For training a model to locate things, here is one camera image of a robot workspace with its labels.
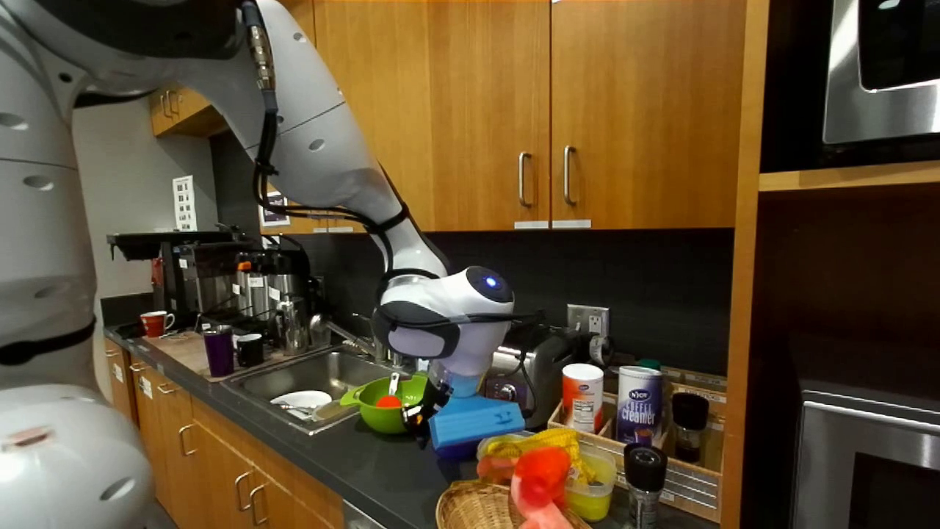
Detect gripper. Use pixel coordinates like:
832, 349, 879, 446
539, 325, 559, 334
402, 381, 453, 450

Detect green bowl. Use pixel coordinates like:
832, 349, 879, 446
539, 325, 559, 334
339, 373, 431, 436

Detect red toy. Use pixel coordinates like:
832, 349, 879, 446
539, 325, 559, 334
510, 446, 574, 529

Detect wicker basket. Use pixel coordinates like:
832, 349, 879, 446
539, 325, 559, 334
435, 481, 593, 529

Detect steel tap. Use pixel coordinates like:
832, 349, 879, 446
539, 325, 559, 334
322, 312, 391, 366

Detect steel sink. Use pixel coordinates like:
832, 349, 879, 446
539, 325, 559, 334
220, 345, 413, 436

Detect white plate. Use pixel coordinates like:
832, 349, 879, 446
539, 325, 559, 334
270, 390, 333, 411

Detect silver toaster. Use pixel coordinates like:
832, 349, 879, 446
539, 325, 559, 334
481, 327, 590, 431

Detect base cabinet door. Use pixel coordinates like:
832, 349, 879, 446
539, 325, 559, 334
191, 400, 259, 529
134, 378, 196, 519
253, 441, 345, 529

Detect steel pitcher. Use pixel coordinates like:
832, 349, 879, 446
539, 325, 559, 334
275, 294, 311, 357

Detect white canister orange label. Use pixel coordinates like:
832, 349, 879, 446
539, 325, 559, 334
562, 364, 604, 434

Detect black mug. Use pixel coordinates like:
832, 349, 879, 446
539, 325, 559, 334
235, 334, 265, 368

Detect clear plastic tub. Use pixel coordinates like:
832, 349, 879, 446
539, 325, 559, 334
564, 448, 618, 523

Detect row of steel carafes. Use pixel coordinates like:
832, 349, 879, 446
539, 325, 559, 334
235, 250, 311, 325

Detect purple tumbler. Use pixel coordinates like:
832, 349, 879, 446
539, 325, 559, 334
203, 325, 236, 378

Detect blue and white canister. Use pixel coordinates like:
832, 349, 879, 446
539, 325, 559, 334
617, 366, 665, 446

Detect tall black pepper grinder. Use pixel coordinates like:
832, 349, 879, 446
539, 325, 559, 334
623, 444, 668, 529

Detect purple notice card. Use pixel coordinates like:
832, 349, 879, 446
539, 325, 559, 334
258, 192, 292, 228

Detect short black pepper grinder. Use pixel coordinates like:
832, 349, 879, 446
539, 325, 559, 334
671, 392, 711, 464

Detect wooden tray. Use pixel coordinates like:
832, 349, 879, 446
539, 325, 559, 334
547, 367, 728, 524

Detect black coffee machine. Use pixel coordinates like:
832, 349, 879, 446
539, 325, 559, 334
107, 231, 245, 333

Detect red mug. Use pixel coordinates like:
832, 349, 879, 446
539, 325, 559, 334
140, 311, 176, 339

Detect white paper sheet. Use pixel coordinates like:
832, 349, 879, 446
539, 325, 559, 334
173, 175, 198, 233

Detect steel oven door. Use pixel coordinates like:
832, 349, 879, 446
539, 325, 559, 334
789, 389, 940, 529

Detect steel microwave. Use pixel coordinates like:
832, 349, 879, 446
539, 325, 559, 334
822, 0, 940, 145

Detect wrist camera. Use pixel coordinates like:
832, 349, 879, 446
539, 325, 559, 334
429, 395, 527, 459

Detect wall socket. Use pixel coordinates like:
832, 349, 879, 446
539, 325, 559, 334
566, 304, 610, 338

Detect wall cabinet door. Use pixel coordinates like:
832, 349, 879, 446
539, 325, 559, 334
314, 0, 552, 233
551, 0, 748, 230

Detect small wooden wall cabinet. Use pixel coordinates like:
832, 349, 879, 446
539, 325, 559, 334
149, 86, 230, 139

